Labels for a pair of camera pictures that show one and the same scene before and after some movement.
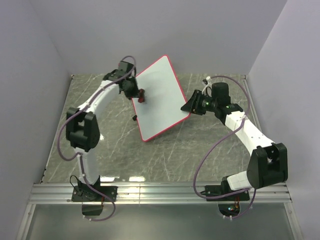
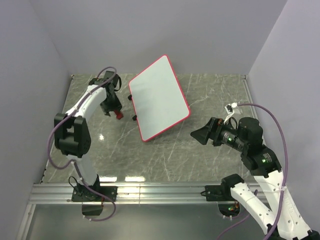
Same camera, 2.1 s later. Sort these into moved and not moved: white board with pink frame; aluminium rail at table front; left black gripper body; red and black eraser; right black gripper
Moved: red and black eraser; right black gripper; left black gripper body
Not moved: aluminium rail at table front; white board with pink frame
